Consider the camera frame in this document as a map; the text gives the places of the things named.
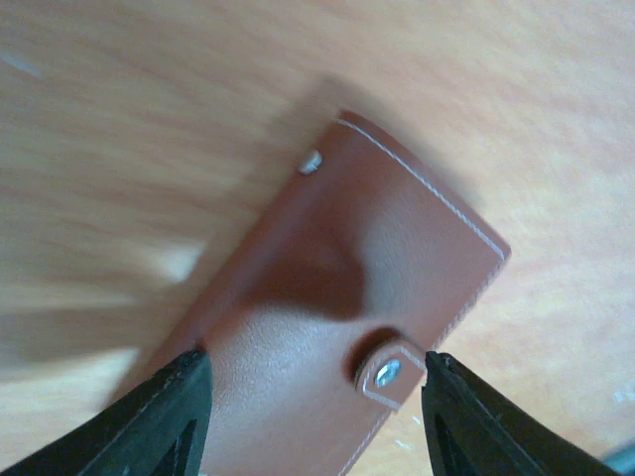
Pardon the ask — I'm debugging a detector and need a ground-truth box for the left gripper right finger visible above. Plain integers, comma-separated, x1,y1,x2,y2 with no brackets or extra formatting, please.
422,351,616,476

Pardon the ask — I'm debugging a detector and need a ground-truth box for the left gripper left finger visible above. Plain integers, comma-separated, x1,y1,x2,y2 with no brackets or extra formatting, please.
1,350,212,475

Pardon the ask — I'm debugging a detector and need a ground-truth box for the brown leather card holder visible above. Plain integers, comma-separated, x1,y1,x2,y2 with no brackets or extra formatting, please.
113,109,512,476

